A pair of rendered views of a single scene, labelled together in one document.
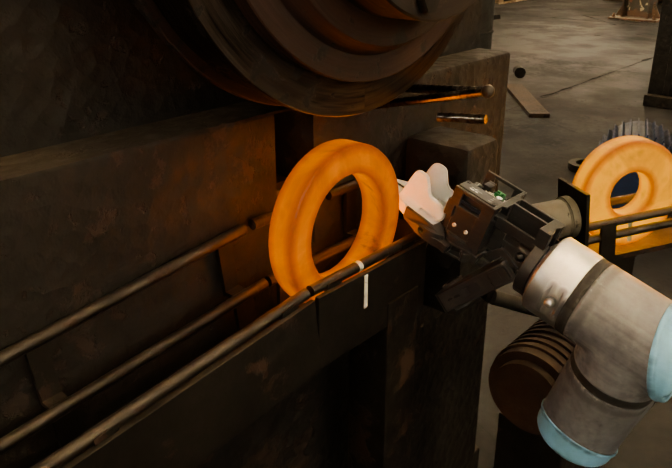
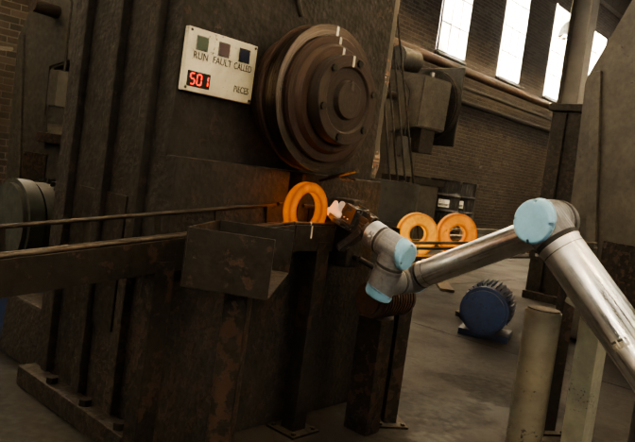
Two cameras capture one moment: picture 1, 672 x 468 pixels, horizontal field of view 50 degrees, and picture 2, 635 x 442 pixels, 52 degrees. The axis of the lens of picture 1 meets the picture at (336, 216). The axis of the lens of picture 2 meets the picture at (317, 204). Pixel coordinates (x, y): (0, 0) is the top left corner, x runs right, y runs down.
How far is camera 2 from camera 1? 1.43 m
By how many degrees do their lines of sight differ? 19
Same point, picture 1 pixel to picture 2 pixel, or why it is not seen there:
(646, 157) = (423, 220)
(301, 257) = (293, 212)
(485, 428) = not seen: hidden behind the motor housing
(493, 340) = not seen: hidden behind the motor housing
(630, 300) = (392, 235)
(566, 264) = (375, 226)
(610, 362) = (385, 254)
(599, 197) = (404, 232)
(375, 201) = (318, 207)
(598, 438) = (382, 285)
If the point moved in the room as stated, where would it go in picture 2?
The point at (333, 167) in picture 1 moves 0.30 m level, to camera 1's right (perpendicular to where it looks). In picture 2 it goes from (306, 187) to (399, 199)
